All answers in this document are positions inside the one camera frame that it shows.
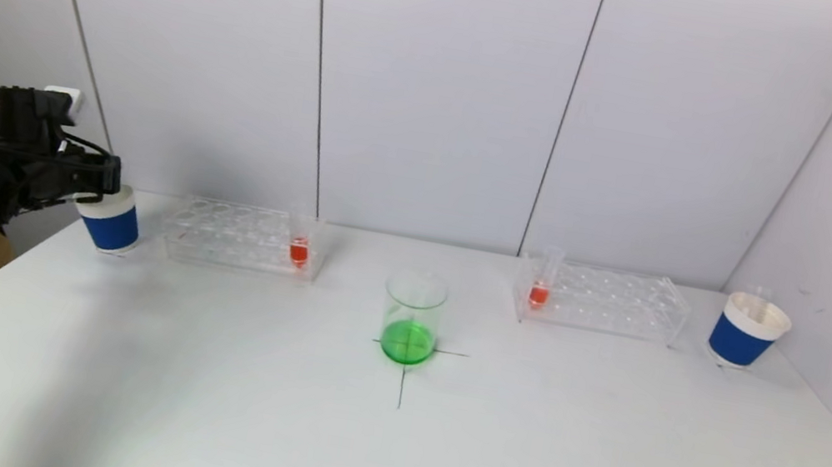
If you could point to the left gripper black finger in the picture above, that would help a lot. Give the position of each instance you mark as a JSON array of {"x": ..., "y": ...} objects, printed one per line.
[{"x": 89, "y": 197}]

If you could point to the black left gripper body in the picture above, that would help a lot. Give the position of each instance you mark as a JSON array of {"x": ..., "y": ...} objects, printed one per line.
[{"x": 106, "y": 178}]

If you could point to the test tube with yellow pigment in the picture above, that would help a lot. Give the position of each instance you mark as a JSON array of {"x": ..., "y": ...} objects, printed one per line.
[{"x": 758, "y": 298}]

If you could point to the clear acrylic test tube rack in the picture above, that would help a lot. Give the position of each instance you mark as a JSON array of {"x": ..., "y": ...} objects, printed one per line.
[
  {"x": 236, "y": 246},
  {"x": 590, "y": 305}
]

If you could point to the test tube with red liquid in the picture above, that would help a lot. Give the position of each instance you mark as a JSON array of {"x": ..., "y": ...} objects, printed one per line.
[
  {"x": 299, "y": 252},
  {"x": 538, "y": 295}
]

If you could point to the clear glass beaker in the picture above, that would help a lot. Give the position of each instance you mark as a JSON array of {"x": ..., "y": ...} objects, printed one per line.
[{"x": 408, "y": 342}]

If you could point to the blue white paper cup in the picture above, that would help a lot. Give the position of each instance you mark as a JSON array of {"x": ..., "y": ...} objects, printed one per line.
[
  {"x": 112, "y": 229},
  {"x": 736, "y": 342}
]

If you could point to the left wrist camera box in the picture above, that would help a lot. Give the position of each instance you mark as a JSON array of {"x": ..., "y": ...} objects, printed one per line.
[{"x": 62, "y": 100}]

